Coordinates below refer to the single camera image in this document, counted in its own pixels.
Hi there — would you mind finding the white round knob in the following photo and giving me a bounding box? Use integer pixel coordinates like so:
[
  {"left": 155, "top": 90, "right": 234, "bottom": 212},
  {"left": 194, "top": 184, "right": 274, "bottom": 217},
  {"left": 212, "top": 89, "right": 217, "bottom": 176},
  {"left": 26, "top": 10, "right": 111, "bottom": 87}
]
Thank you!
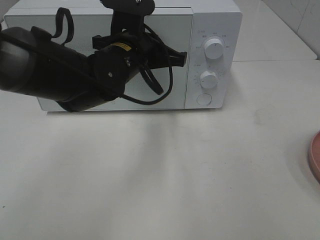
[
  {"left": 203, "top": 36, "right": 225, "bottom": 60},
  {"left": 200, "top": 71, "right": 218, "bottom": 89}
]

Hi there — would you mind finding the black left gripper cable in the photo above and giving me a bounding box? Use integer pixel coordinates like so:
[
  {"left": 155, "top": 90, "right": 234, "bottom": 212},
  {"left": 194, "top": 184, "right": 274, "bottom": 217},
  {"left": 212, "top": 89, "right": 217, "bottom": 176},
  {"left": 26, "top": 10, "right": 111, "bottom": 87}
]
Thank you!
[{"left": 109, "top": 23, "right": 175, "bottom": 105}]

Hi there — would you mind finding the pink plate rim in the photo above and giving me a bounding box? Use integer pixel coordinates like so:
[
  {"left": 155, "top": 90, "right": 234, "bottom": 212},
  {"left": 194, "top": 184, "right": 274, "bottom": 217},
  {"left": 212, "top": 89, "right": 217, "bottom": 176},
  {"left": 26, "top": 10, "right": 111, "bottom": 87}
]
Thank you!
[{"left": 308, "top": 131, "right": 320, "bottom": 183}]

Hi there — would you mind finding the white microwave door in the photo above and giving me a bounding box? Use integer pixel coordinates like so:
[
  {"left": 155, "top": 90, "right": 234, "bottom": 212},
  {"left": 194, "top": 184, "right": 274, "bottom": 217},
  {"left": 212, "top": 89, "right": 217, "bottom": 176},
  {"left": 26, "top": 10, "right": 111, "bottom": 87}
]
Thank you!
[{"left": 4, "top": 10, "right": 193, "bottom": 111}]

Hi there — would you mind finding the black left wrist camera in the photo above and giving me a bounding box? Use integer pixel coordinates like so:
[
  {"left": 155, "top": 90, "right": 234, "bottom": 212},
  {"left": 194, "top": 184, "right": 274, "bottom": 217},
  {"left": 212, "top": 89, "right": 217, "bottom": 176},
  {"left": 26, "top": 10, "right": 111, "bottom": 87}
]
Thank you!
[{"left": 100, "top": 0, "right": 155, "bottom": 36}]

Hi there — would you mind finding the white microwave oven body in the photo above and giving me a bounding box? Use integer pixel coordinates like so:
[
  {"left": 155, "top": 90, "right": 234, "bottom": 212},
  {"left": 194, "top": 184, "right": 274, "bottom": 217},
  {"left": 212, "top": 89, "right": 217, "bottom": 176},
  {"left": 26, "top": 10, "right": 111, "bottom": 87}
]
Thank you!
[{"left": 1, "top": 0, "right": 243, "bottom": 109}]

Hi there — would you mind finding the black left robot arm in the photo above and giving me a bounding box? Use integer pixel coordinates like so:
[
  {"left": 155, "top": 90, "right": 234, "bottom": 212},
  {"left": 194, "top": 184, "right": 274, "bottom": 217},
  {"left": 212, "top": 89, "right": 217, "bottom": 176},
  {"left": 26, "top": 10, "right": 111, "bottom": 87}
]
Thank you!
[{"left": 0, "top": 27, "right": 187, "bottom": 112}]

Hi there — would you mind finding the white round door button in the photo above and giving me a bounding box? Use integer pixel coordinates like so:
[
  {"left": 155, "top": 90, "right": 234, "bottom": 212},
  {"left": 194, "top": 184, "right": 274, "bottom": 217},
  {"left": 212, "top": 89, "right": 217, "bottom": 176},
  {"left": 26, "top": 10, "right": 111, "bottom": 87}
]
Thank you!
[{"left": 196, "top": 93, "right": 212, "bottom": 106}]

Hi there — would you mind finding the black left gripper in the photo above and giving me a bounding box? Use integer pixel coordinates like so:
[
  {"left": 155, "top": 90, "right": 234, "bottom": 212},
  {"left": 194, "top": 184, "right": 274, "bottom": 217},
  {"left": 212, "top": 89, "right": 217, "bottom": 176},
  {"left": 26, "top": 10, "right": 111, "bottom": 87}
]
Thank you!
[{"left": 92, "top": 32, "right": 188, "bottom": 75}]

